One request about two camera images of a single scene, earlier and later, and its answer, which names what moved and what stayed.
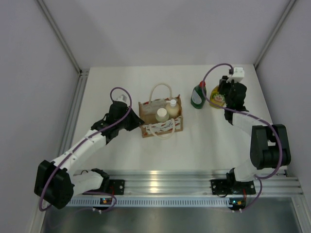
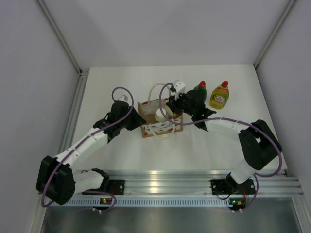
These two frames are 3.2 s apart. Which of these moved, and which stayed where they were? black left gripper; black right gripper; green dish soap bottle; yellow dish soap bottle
Moved: black right gripper
Stayed: black left gripper; yellow dish soap bottle; green dish soap bottle
